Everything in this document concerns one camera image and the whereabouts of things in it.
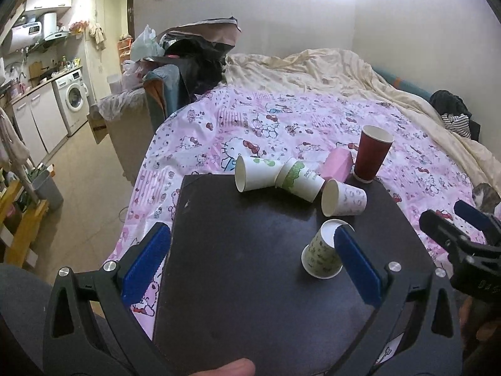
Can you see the white cup with green leaves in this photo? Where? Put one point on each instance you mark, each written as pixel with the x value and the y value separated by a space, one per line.
pixel 299 180

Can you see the dark brown lap table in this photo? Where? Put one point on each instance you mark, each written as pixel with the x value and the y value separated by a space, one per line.
pixel 254 282

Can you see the person's left hand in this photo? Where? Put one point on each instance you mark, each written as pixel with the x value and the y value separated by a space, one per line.
pixel 231 369

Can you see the striped garment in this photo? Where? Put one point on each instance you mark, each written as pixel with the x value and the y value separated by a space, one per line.
pixel 458 123

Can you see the tabby cat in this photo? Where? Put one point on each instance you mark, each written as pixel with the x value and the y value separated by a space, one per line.
pixel 485 199

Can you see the white kitchen cabinet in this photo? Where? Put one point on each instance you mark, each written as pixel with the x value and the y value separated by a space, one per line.
pixel 37 119

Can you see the white washing machine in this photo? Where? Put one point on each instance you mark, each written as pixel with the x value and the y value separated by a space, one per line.
pixel 72 96

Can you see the cardboard box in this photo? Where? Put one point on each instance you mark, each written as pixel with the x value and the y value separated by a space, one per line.
pixel 98 125

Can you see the pink cartoon printed sheet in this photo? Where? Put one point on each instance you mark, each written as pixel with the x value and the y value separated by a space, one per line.
pixel 274 125

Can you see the grey trash bin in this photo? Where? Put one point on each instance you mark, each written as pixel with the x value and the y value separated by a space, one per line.
pixel 47 190

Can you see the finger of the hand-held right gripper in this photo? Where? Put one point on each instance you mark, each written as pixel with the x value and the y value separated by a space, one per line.
pixel 438 225
pixel 475 214

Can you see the pink box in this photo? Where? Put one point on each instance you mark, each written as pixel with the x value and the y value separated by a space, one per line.
pixel 336 164

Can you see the pile of dark clothes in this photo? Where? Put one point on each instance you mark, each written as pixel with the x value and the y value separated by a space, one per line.
pixel 450 102

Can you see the beige duvet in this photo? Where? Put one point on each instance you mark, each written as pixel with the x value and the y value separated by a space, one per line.
pixel 372 74

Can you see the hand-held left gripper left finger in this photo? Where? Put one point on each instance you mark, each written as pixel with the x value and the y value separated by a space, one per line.
pixel 145 263

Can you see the brown paper bag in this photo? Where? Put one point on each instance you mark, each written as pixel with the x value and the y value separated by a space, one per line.
pixel 207 31

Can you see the red paper cup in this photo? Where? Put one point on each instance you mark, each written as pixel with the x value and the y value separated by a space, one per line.
pixel 370 152

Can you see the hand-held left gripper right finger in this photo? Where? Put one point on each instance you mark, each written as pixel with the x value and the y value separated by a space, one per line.
pixel 358 268

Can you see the hanging beige towel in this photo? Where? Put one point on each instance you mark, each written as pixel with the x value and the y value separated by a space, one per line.
pixel 98 34

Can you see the white cup with green dots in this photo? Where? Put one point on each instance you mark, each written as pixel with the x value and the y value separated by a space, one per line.
pixel 254 173

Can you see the white water heater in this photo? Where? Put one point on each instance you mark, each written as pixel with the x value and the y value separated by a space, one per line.
pixel 33 29

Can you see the yellow wooden rack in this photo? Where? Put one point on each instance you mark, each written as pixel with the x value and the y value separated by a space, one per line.
pixel 19 223

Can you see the green patterned paper cup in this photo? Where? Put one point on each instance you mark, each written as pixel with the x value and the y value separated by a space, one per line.
pixel 321 252

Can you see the white plastic bag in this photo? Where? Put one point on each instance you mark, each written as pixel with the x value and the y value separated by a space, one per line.
pixel 145 45

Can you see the person's grey trouser leg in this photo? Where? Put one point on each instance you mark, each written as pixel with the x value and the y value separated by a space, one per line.
pixel 19 321

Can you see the white wall cupboard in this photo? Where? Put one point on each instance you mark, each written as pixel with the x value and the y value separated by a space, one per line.
pixel 47 2

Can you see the white cup with pink print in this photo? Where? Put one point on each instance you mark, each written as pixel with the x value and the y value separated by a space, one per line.
pixel 344 199

